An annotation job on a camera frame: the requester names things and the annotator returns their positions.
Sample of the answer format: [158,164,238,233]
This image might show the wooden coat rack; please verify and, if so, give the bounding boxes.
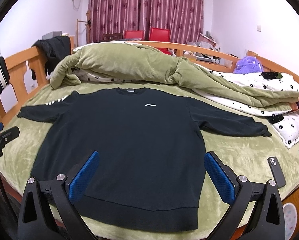
[75,9,91,47]

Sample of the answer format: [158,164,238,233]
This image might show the green floral duvet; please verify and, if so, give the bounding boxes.
[50,42,299,148]

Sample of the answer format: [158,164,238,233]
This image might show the black smartphone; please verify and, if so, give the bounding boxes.
[267,157,286,189]

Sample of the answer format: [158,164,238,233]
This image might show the wooden bed frame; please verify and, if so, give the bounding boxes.
[0,41,299,126]

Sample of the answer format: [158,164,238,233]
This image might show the black remote on duvet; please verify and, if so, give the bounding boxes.
[261,72,283,80]

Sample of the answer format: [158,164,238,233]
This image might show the dark navy sweatshirt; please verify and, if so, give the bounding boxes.
[18,88,270,233]

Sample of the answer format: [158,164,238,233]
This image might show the round white patterned plate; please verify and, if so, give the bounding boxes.
[283,203,297,240]

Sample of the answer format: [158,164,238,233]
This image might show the purple plush toy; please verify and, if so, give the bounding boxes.
[233,56,263,74]

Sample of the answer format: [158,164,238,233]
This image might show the black jacket on headboard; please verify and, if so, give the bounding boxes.
[32,36,71,75]

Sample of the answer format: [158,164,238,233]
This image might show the cluttered desk items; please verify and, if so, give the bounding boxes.
[184,33,236,68]

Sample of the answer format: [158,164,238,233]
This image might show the maroon floral curtain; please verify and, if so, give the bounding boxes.
[88,0,204,43]

